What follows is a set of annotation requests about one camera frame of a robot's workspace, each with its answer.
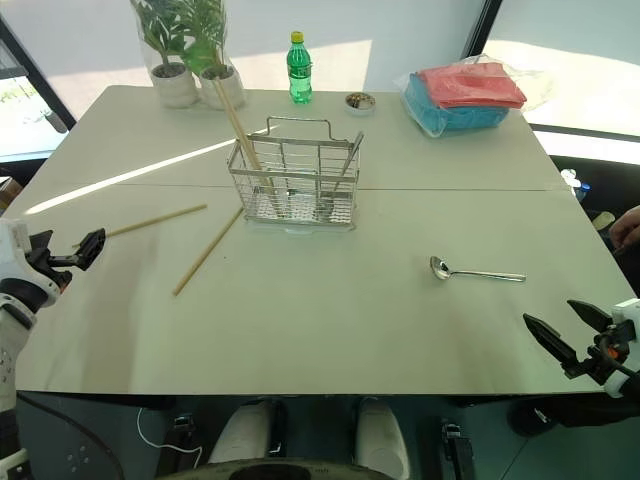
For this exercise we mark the dark rounded robot torso rim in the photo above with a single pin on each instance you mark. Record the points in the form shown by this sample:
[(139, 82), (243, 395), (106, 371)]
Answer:
[(285, 471)]

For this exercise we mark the grey round floor disc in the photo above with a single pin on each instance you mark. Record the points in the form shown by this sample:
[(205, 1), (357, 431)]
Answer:
[(70, 445)]

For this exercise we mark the clear plastic bag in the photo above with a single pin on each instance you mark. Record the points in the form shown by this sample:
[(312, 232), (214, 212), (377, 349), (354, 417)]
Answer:
[(535, 87)]

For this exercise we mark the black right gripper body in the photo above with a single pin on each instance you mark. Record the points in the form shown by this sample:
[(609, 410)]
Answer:
[(605, 352)]

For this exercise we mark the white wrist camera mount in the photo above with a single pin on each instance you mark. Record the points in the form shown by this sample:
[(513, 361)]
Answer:
[(14, 245), (628, 311)]

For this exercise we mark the white rounded robot foot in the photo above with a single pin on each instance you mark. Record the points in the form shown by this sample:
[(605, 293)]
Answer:
[(242, 432), (380, 435)]

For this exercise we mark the white plastic drip tray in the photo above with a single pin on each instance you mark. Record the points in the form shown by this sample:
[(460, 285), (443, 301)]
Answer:
[(300, 229)]

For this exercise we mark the silver metal spoon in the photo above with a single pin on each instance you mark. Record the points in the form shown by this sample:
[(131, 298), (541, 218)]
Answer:
[(350, 157), (475, 273)]

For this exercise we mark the green plastic soda bottle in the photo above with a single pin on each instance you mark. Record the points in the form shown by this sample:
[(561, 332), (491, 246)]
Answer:
[(299, 70)]

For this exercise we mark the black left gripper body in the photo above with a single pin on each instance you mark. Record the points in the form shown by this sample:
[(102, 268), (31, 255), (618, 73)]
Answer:
[(54, 260)]

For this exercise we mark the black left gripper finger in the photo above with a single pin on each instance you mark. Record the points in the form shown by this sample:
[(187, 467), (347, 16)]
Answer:
[(95, 237), (90, 259)]

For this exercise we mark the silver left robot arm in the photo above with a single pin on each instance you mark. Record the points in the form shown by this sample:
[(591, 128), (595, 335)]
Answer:
[(11, 350)]

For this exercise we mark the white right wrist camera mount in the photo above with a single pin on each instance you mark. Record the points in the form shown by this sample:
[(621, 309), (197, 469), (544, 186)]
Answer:
[(628, 311)]

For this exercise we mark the small white snack bowl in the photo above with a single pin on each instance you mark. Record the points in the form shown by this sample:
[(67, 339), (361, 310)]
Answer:
[(359, 102)]

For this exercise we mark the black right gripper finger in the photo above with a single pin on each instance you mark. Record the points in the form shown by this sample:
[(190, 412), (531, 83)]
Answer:
[(591, 313), (550, 340)]

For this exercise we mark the black shoe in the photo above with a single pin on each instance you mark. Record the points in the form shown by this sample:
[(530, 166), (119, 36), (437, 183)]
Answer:
[(535, 417)]

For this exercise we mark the clear water bottle blue label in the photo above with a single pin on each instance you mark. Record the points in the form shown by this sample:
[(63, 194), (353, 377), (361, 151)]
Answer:
[(576, 185)]

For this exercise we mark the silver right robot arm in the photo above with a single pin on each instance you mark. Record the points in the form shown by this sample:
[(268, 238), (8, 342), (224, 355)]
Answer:
[(632, 382)]

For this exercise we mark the bystander bare hand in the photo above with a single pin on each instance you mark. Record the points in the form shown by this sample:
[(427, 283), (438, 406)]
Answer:
[(627, 230)]

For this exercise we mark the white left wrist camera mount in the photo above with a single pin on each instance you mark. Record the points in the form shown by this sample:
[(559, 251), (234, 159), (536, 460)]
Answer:
[(14, 245)]

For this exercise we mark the potted plant in white pot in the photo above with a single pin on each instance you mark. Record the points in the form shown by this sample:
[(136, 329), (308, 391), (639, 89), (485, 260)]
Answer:
[(172, 82), (222, 85)]

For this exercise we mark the wooden chopstick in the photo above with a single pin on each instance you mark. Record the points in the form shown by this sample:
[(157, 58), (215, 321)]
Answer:
[(207, 252), (155, 219), (240, 131), (231, 120)]

